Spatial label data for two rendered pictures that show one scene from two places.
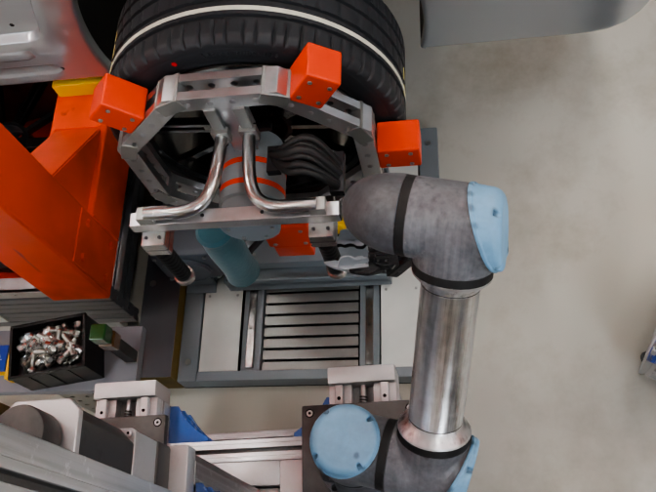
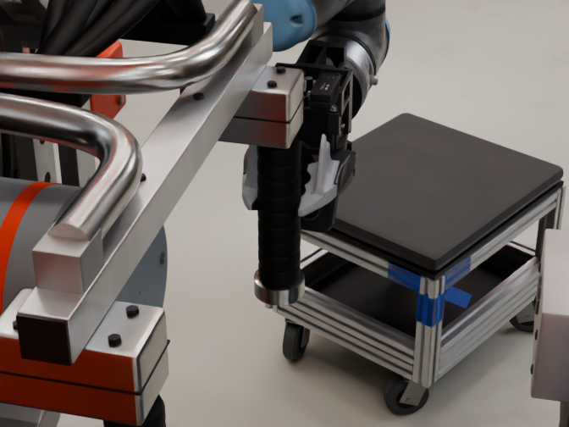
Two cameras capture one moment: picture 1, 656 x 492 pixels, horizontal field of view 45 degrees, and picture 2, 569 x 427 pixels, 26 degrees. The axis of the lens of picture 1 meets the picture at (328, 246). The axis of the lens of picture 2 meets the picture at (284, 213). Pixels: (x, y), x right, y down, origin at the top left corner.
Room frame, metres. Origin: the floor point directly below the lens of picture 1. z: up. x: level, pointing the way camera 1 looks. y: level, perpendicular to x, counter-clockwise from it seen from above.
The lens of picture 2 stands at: (0.83, 0.88, 1.35)
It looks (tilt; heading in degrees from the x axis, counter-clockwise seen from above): 31 degrees down; 262
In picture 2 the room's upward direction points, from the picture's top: straight up
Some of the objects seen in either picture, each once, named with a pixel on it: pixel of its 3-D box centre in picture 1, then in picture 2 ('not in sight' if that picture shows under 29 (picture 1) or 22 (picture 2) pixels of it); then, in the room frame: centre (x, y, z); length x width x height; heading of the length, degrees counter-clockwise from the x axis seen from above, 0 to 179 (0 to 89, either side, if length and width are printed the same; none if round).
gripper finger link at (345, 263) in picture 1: (346, 261); (318, 169); (0.68, -0.02, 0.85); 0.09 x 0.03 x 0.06; 77
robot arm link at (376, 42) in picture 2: not in sight; (347, 46); (0.61, -0.28, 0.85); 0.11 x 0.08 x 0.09; 69
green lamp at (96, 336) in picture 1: (101, 334); not in sight; (0.84, 0.57, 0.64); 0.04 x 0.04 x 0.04; 68
